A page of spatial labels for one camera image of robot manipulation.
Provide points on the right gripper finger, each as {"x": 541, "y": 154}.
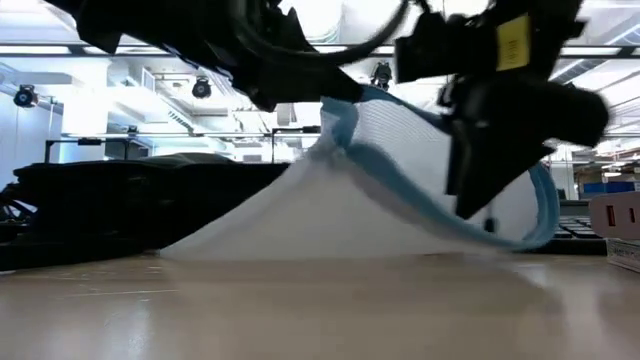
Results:
{"x": 490, "y": 150}

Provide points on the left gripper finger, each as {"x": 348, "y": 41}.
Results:
{"x": 300, "y": 90}

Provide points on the black keyboard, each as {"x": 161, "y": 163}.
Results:
{"x": 575, "y": 232}

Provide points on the white mesh blue-zip pouch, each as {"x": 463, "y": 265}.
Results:
{"x": 325, "y": 220}

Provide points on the white USB power strip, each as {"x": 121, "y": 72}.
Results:
{"x": 617, "y": 215}

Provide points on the white printed carton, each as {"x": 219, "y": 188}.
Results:
{"x": 625, "y": 255}

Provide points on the black fabric backpack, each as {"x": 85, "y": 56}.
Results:
{"x": 125, "y": 200}

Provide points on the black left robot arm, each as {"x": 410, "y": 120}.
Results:
{"x": 125, "y": 20}

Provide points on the blue storage bin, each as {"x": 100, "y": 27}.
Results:
{"x": 607, "y": 187}

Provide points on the black horizontal rig beam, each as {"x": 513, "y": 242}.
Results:
{"x": 625, "y": 50}

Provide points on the black round hanging camera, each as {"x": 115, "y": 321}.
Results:
{"x": 381, "y": 75}
{"x": 201, "y": 88}
{"x": 25, "y": 96}

